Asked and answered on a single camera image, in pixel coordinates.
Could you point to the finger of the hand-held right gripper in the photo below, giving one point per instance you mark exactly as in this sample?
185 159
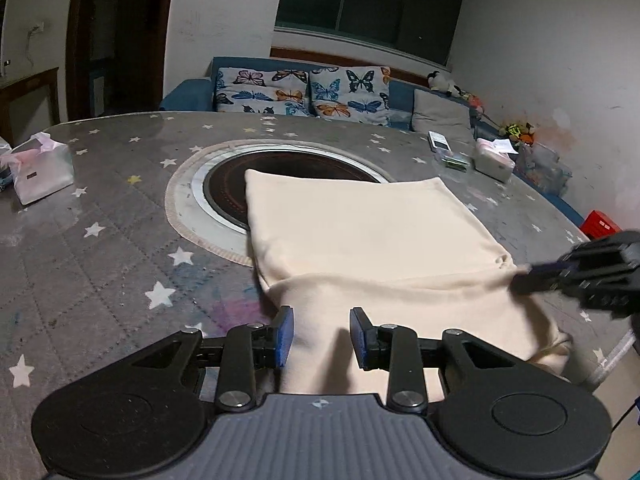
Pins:
575 290
590 260

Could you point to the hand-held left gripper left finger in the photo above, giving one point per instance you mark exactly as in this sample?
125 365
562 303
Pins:
283 336

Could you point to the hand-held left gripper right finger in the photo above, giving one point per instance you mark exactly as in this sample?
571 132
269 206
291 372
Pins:
359 338

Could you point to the cream cloth garment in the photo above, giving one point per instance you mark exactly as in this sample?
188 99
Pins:
380 240

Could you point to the red box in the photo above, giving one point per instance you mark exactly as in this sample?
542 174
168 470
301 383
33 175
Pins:
601 223

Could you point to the clear plastic storage box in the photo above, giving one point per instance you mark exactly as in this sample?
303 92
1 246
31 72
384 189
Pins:
542 169

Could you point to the yellow black plush toy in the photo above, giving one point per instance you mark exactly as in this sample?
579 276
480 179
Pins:
519 131

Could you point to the small green box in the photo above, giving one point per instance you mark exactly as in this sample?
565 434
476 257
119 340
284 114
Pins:
456 162

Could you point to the black round hot plate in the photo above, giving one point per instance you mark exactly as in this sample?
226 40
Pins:
235 175

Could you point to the white remote control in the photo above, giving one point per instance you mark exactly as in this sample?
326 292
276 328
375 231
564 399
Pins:
440 142

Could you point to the pink plush toy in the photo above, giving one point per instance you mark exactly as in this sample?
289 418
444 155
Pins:
475 101

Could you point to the grey star-print tablecloth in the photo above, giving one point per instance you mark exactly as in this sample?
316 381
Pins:
100 260

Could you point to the grey cushion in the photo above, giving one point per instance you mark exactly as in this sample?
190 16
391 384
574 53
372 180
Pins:
442 115

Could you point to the black white plush toy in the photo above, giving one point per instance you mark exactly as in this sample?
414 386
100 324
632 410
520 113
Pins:
442 81

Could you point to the blue sofa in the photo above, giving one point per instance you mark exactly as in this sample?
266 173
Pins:
400 100

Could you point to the butterfly print cushion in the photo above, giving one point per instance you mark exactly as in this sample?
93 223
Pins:
260 91
350 94

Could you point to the pink white tissue box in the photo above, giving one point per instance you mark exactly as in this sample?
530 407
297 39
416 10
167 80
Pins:
42 170

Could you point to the dark window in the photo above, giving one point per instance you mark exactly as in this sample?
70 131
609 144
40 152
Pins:
370 2

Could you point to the dark wooden door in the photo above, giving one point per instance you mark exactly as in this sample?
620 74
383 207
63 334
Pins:
115 35

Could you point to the wooden side cabinet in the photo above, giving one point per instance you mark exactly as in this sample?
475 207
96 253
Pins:
27 102

